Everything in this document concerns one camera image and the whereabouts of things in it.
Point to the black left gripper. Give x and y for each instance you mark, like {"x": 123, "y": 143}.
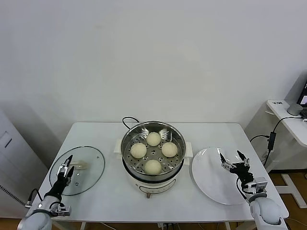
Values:
{"x": 60, "y": 183}

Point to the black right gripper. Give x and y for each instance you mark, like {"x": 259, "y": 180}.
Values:
{"x": 243, "y": 173}

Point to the white steamed baozi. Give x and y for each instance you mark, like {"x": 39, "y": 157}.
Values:
{"x": 153, "y": 139}
{"x": 138, "y": 150}
{"x": 153, "y": 167}
{"x": 169, "y": 149}

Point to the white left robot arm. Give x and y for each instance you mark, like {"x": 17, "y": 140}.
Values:
{"x": 36, "y": 220}

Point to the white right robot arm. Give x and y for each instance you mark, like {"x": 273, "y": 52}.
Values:
{"x": 266, "y": 213}

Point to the steel perforated steamer basket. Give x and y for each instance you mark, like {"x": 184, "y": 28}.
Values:
{"x": 129, "y": 143}

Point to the white round plate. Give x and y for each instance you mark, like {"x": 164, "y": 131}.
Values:
{"x": 211, "y": 177}

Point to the black adapter box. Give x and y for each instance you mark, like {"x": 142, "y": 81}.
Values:
{"x": 272, "y": 141}

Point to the white cabinet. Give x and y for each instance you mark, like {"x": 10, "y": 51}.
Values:
{"x": 14, "y": 155}

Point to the grey round puck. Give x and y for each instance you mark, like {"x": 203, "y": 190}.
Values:
{"x": 294, "y": 109}

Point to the dark laptop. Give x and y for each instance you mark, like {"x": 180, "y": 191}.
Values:
{"x": 303, "y": 95}

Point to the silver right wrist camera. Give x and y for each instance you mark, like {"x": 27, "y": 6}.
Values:
{"x": 259, "y": 185}

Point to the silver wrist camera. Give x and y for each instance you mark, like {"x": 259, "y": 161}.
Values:
{"x": 259, "y": 185}
{"x": 62, "y": 211}

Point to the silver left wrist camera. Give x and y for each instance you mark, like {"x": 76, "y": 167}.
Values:
{"x": 62, "y": 211}

